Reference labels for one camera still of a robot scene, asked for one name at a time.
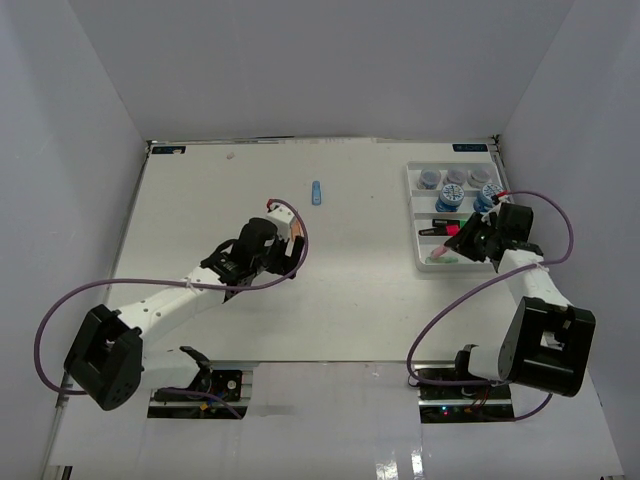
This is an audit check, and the pink cap black highlighter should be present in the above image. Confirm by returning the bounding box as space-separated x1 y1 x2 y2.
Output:
418 225 460 237

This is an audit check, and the pink correction tape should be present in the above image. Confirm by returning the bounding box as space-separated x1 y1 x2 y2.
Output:
430 245 448 259

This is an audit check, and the green cap black highlighter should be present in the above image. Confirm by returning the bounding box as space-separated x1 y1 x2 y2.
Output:
432 218 465 227

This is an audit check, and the green correction tape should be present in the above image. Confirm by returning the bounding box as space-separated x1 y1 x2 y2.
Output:
425 256 458 265

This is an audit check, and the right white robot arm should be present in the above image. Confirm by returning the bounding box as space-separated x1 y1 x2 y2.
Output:
445 203 596 399

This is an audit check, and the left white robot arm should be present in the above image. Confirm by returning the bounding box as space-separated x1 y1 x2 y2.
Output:
64 204 308 411

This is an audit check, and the white compartment tray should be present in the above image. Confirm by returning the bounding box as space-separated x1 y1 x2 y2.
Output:
405 161 503 273

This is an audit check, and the right blue label sticker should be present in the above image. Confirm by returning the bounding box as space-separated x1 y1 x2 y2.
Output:
452 143 488 153

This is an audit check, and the blue label sticker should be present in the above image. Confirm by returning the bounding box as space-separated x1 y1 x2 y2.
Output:
452 143 488 153
151 145 186 155

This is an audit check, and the left blue label sticker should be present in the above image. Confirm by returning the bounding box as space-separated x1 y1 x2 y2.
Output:
151 145 186 155

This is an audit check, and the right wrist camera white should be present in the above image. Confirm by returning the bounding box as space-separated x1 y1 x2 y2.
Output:
482 192 511 225

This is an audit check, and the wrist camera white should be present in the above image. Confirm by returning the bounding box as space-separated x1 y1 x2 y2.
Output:
265 199 297 240
482 192 511 225

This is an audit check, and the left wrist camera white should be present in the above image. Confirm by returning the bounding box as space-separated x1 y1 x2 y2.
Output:
265 199 297 240

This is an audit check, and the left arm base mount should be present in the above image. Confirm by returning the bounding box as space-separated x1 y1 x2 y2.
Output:
147 370 252 420

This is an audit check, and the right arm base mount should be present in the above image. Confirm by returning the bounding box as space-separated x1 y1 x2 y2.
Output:
407 375 515 424

